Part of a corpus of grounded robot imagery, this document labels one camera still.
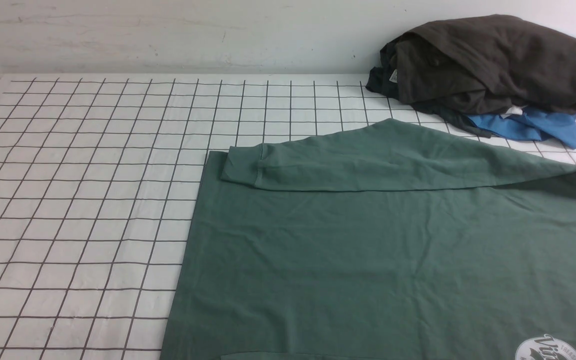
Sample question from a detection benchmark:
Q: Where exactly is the blue garment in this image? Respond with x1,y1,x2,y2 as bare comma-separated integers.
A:
467,106,576,150

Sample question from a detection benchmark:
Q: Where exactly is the white grid tablecloth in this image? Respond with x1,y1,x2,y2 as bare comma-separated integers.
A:
0,75,576,360

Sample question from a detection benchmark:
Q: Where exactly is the green long-sleeved shirt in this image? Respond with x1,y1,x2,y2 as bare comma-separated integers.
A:
160,120,576,360

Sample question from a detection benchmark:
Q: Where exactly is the dark brown garment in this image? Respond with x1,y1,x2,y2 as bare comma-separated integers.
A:
390,14,576,115

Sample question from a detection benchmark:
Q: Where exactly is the dark green garment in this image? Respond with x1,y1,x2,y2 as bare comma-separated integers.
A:
365,38,494,139

